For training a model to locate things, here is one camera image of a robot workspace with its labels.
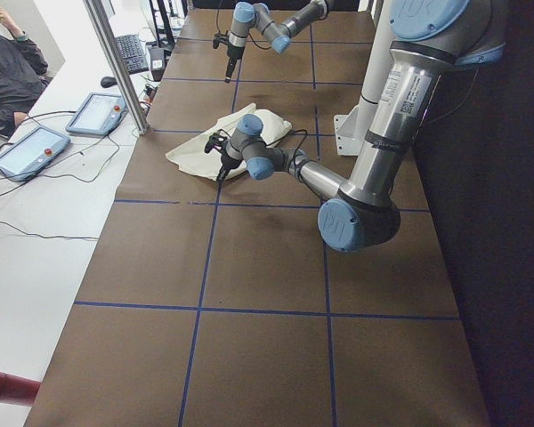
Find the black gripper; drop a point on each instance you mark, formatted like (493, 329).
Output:
(226, 163)
(233, 52)

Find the cream long sleeve shirt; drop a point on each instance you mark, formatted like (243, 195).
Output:
(252, 135)

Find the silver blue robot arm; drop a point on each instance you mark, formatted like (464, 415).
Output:
(416, 42)
(247, 16)

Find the black box with white label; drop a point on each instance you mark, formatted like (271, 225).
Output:
(157, 63)

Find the black keyboard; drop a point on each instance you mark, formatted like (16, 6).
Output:
(131, 51)

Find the black computer mouse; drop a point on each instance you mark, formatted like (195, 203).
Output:
(107, 82)

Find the far teach pendant tablet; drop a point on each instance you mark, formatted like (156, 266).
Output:
(98, 115)

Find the teach pendant tablet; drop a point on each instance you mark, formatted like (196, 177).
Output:
(30, 155)
(98, 115)

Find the near teach pendant tablet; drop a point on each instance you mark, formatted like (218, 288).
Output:
(30, 155)

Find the seated person in black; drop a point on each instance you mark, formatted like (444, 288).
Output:
(23, 77)

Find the red cylinder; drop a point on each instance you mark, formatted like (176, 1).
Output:
(18, 390)

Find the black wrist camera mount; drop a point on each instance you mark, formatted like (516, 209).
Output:
(215, 142)
(221, 38)

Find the aluminium frame post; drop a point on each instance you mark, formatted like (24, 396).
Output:
(106, 37)

